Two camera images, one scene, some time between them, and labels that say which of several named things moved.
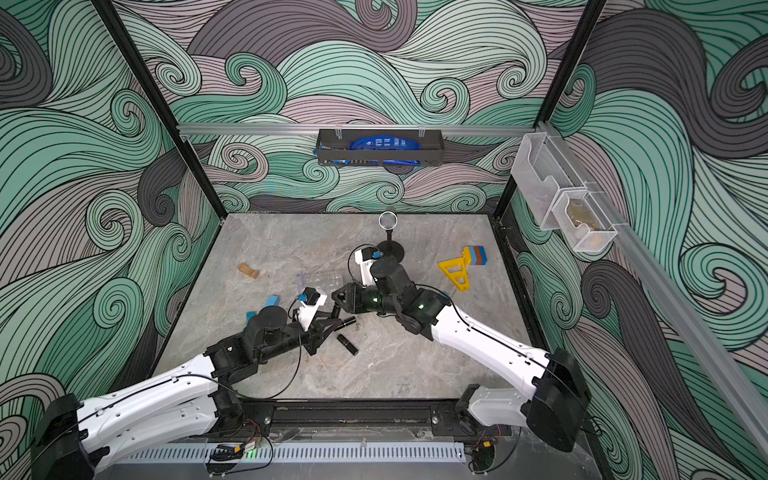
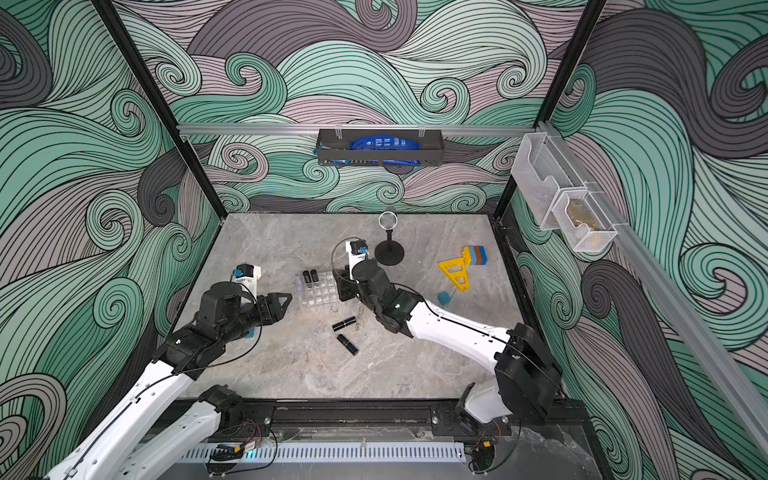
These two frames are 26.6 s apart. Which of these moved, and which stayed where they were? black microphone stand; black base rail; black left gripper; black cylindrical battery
Moved: black left gripper
Stayed: black base rail; black microphone stand; black cylindrical battery
